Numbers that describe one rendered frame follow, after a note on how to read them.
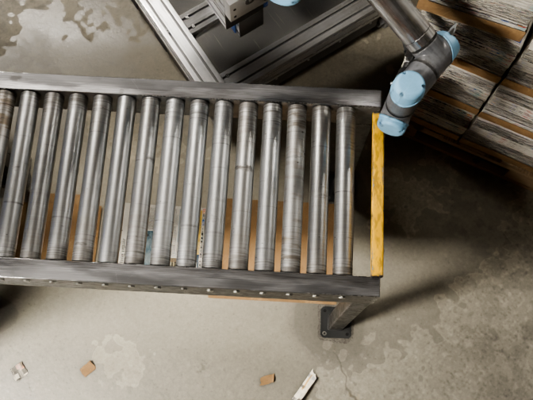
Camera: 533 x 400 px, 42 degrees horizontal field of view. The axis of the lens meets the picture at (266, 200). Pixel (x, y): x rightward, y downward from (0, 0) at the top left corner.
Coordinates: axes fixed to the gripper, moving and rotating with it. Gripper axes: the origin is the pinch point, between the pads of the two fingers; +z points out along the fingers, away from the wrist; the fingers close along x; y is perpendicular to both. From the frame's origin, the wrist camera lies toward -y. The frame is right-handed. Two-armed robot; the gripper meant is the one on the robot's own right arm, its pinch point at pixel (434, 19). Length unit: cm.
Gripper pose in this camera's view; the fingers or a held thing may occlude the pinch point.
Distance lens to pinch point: 193.7
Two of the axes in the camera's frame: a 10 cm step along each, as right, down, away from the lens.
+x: -9.2, -3.8, 1.1
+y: 0.0, -2.8, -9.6
